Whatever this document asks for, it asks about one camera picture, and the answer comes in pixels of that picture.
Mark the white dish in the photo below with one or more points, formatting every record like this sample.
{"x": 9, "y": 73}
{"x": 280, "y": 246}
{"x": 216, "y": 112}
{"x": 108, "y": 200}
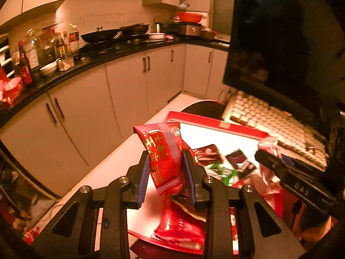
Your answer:
{"x": 156, "y": 36}

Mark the white computer keyboard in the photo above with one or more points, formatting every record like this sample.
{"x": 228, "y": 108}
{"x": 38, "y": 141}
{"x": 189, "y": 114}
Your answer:
{"x": 269, "y": 124}

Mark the green snack packet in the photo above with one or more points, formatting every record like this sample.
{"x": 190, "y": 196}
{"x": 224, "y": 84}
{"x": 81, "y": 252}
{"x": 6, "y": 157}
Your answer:
{"x": 223, "y": 174}

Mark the black purple snack packet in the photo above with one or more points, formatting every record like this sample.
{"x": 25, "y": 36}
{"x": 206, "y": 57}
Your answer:
{"x": 241, "y": 162}

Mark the black frying pan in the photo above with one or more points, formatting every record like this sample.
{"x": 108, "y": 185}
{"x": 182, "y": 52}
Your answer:
{"x": 134, "y": 29}

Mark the pink printed snack packet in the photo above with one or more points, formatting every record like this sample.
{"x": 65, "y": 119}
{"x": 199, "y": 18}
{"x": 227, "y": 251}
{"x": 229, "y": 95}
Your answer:
{"x": 268, "y": 144}

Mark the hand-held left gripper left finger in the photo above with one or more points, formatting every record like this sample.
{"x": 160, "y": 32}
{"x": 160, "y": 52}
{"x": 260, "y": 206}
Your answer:
{"x": 142, "y": 180}

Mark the steel kitchen appliance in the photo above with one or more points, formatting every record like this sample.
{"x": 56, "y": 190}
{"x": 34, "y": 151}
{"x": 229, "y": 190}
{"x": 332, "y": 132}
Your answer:
{"x": 188, "y": 29}

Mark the white dish rack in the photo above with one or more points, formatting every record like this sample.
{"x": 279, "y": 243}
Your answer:
{"x": 5, "y": 56}

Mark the black computer monitor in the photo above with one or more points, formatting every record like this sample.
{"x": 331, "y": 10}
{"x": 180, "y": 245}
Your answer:
{"x": 283, "y": 32}

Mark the red plastic basin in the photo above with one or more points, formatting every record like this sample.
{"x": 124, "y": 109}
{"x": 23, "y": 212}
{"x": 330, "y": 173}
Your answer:
{"x": 190, "y": 17}

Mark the white kitchen cabinets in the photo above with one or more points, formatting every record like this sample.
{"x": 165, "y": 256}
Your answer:
{"x": 89, "y": 108}

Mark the soy sauce bottle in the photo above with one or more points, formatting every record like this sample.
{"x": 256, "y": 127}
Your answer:
{"x": 59, "y": 47}

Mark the black wok with lid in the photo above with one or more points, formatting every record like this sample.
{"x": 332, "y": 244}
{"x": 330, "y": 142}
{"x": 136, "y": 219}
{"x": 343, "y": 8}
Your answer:
{"x": 99, "y": 36}

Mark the dark bottle red label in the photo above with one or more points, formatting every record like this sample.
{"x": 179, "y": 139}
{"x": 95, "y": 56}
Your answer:
{"x": 24, "y": 67}

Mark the steel pot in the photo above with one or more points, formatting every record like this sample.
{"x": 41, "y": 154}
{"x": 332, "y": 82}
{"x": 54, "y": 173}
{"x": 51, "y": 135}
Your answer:
{"x": 159, "y": 27}

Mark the red-rimmed white tray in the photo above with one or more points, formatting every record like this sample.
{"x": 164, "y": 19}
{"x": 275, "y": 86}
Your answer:
{"x": 215, "y": 129}

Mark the white bowl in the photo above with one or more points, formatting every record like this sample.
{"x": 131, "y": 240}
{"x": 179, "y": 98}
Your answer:
{"x": 49, "y": 69}

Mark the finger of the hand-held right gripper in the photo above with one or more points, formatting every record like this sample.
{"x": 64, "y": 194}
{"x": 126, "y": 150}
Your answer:
{"x": 296, "y": 164}
{"x": 269, "y": 163}

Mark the person's right hand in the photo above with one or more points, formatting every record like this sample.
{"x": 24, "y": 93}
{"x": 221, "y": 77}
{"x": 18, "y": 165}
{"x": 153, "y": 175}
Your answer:
{"x": 312, "y": 232}

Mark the red snack packet gold print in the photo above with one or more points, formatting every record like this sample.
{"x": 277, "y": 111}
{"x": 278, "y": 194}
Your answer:
{"x": 164, "y": 156}

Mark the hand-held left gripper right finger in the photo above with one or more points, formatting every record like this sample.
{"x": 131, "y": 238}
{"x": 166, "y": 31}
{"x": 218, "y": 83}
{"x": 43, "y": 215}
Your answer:
{"x": 188, "y": 179}

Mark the clear oil jug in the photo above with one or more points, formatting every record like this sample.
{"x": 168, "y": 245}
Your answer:
{"x": 33, "y": 50}

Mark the dark red snack packet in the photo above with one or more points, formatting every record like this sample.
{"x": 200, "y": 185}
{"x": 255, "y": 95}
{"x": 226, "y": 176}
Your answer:
{"x": 209, "y": 153}

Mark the tall bottle red label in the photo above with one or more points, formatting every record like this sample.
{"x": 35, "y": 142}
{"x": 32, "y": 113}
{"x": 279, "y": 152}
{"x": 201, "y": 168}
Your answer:
{"x": 74, "y": 39}

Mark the glass jar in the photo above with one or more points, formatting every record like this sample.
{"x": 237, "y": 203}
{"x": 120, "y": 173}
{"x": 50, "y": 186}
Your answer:
{"x": 66, "y": 64}

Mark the red plastic bag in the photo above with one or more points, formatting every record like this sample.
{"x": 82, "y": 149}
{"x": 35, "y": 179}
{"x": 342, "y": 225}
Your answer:
{"x": 9, "y": 89}

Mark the black kitchen countertop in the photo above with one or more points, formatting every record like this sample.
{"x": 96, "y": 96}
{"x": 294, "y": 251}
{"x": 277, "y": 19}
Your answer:
{"x": 94, "y": 58}

